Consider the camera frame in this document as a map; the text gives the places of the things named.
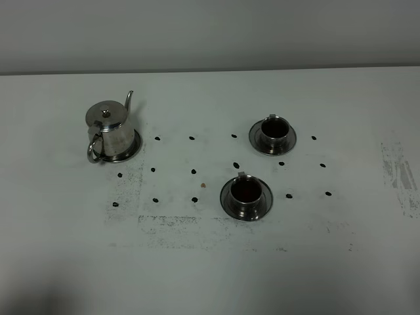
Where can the teapot steel saucer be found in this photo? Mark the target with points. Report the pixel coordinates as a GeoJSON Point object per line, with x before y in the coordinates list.
{"type": "Point", "coordinates": [128, 154]}

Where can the near steel teacup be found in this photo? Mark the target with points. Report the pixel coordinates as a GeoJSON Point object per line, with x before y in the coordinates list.
{"type": "Point", "coordinates": [246, 189]}

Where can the near steel saucer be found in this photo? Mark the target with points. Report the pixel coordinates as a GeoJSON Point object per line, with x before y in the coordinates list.
{"type": "Point", "coordinates": [246, 212]}

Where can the far steel teacup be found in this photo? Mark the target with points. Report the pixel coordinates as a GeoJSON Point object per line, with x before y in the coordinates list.
{"type": "Point", "coordinates": [274, 130]}

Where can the far steel saucer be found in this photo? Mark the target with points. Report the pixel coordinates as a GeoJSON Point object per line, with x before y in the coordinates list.
{"type": "Point", "coordinates": [260, 146]}

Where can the steel teacup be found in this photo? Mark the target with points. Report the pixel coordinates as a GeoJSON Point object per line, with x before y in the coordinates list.
{"type": "Point", "coordinates": [274, 130]}
{"type": "Point", "coordinates": [246, 189]}

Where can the stainless steel teapot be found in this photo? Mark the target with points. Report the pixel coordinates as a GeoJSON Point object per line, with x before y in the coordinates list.
{"type": "Point", "coordinates": [109, 129]}

